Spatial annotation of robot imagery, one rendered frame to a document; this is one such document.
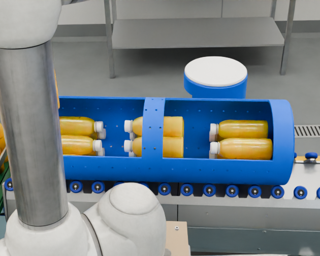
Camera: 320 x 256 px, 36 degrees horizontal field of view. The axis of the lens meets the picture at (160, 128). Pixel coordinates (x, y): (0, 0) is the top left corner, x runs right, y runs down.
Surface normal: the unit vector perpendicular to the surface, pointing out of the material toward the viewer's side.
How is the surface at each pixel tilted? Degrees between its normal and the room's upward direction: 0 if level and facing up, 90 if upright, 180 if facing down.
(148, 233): 75
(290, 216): 70
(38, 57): 89
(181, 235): 5
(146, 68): 0
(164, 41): 0
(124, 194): 11
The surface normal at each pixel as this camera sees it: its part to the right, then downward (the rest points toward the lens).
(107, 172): -0.05, 0.74
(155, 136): -0.05, -0.07
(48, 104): 0.83, 0.29
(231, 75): -0.01, -0.83
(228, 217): -0.06, 0.25
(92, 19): 0.01, 0.56
